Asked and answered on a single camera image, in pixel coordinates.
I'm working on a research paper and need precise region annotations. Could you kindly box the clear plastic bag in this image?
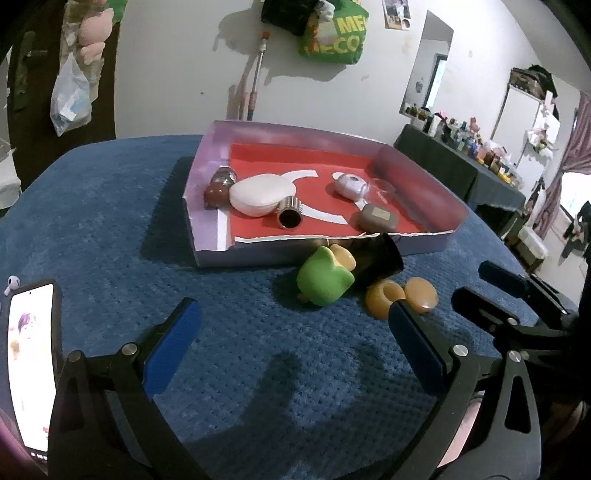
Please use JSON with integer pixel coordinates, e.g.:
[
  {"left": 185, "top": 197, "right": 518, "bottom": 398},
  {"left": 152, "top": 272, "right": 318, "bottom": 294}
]
[{"left": 50, "top": 55, "right": 93, "bottom": 138}]

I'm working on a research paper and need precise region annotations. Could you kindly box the green toy figure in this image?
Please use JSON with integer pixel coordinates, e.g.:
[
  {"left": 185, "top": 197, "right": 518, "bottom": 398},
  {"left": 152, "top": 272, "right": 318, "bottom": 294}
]
[{"left": 296, "top": 244, "right": 357, "bottom": 306}]

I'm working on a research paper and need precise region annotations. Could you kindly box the wall photo print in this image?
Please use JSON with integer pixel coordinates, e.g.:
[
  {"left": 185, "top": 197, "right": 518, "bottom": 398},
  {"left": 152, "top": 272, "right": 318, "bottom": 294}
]
[{"left": 382, "top": 0, "right": 411, "bottom": 31}]

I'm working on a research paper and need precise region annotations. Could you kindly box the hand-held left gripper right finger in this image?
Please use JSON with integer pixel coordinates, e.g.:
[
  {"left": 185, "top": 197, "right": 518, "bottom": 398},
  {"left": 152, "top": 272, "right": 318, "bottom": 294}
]
[{"left": 389, "top": 300, "right": 542, "bottom": 480}]

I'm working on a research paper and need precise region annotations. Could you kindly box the brown square case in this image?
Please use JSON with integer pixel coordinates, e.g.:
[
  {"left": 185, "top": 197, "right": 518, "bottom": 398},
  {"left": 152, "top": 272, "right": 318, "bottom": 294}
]
[{"left": 358, "top": 203, "right": 398, "bottom": 234}]

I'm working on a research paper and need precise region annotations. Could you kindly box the black cup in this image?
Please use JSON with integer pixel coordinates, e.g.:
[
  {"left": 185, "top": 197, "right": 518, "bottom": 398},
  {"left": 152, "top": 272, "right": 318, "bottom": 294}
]
[{"left": 353, "top": 233, "right": 404, "bottom": 288}]

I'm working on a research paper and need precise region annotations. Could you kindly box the table with dark green cloth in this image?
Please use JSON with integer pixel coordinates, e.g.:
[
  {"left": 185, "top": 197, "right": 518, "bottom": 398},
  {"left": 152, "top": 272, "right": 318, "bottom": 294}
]
[{"left": 393, "top": 124, "right": 527, "bottom": 213}]

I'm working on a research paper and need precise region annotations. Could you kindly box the row of small bottles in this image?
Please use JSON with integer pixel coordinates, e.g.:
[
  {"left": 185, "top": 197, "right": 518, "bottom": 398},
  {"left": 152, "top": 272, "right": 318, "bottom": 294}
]
[{"left": 405, "top": 105, "right": 520, "bottom": 185}]

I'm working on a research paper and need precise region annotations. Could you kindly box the pink plush toy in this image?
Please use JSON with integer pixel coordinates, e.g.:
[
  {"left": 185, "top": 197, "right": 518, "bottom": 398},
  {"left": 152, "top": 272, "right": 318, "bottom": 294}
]
[{"left": 76, "top": 7, "right": 115, "bottom": 65}]

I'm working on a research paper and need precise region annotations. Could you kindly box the purple cardboard box red inside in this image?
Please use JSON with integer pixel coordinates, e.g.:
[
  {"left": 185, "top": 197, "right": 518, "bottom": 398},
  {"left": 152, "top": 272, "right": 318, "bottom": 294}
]
[{"left": 183, "top": 120, "right": 469, "bottom": 269}]

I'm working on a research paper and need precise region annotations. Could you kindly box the white bin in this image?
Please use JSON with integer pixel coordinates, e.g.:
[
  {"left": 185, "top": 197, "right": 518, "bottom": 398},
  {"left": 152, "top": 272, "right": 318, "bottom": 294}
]
[{"left": 516, "top": 226, "right": 550, "bottom": 274}]

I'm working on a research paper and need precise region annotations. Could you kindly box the black smartphone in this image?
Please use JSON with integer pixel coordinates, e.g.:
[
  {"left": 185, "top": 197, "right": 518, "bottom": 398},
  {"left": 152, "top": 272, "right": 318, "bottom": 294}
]
[{"left": 0, "top": 279, "right": 63, "bottom": 462}]

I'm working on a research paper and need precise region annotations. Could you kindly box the red-brown ball with metal cap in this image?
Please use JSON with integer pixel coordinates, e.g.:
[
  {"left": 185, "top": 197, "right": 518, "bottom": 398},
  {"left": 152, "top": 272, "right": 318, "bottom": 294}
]
[{"left": 204, "top": 167, "right": 239, "bottom": 210}]

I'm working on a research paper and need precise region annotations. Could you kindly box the metal shelf rack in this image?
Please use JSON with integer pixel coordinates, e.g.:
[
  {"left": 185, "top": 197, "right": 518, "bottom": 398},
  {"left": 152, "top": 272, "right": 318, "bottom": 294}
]
[{"left": 489, "top": 65, "right": 561, "bottom": 167}]

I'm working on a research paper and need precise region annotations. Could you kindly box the lilac round timer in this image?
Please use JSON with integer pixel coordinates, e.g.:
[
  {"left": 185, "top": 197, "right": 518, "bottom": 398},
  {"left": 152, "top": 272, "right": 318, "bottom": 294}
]
[{"left": 334, "top": 172, "right": 370, "bottom": 201}]

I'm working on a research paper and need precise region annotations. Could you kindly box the brown wooden ring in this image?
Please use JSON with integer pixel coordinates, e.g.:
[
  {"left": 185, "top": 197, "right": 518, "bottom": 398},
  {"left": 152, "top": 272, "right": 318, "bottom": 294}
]
[{"left": 365, "top": 281, "right": 403, "bottom": 320}]

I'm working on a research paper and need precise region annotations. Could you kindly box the black bag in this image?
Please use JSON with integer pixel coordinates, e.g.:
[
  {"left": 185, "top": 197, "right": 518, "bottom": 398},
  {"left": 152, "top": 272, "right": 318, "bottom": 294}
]
[{"left": 261, "top": 0, "right": 324, "bottom": 37}]

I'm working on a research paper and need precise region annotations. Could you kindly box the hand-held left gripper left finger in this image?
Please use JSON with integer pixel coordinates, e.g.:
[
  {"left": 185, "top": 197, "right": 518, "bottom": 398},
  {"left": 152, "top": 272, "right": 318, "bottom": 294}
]
[{"left": 47, "top": 296, "right": 208, "bottom": 480}]

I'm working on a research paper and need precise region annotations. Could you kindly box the dark brown door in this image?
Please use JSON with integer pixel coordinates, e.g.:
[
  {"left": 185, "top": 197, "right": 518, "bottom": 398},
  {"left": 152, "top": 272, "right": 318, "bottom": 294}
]
[{"left": 0, "top": 0, "right": 117, "bottom": 195}]

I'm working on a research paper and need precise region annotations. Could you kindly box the white oval case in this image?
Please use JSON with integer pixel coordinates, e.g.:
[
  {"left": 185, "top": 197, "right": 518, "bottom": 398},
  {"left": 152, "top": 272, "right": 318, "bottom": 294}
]
[{"left": 229, "top": 174, "right": 297, "bottom": 217}]

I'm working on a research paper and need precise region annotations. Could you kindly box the white and orange pole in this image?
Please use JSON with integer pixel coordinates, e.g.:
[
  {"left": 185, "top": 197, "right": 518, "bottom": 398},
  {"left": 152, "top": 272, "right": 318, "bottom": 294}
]
[{"left": 247, "top": 30, "right": 272, "bottom": 121}]

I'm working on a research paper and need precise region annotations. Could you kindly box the ribbed metal cup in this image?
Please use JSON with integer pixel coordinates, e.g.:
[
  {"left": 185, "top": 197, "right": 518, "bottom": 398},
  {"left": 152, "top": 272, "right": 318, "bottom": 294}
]
[{"left": 277, "top": 196, "right": 305, "bottom": 230}]

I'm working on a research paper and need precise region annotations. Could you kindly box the pink curtain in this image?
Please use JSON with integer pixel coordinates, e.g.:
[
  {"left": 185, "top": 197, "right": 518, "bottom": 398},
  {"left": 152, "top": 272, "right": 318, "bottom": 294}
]
[{"left": 536, "top": 95, "right": 591, "bottom": 238}]

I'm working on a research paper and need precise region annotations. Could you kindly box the dark clothing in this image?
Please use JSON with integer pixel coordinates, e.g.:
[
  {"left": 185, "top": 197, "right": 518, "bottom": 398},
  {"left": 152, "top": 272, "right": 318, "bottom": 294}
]
[{"left": 560, "top": 200, "right": 591, "bottom": 266}]

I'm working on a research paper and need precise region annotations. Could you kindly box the brown wooden disc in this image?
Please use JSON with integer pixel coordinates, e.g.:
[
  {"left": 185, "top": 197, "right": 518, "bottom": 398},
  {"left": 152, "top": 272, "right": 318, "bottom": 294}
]
[{"left": 403, "top": 277, "right": 439, "bottom": 315}]

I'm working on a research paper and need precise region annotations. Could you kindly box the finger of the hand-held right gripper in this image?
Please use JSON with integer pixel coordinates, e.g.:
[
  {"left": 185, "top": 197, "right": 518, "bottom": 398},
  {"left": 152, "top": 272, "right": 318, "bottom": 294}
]
[
  {"left": 479, "top": 261, "right": 578, "bottom": 315},
  {"left": 451, "top": 286, "right": 555, "bottom": 354}
]

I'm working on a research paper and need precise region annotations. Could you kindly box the green tote bag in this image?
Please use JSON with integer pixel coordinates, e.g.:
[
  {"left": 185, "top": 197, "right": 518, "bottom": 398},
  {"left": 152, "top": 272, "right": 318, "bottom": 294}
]
[{"left": 298, "top": 0, "right": 370, "bottom": 65}]

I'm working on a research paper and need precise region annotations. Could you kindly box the wall mirror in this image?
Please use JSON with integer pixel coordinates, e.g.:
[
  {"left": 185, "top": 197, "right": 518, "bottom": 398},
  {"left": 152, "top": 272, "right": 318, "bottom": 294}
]
[{"left": 399, "top": 10, "right": 454, "bottom": 116}]

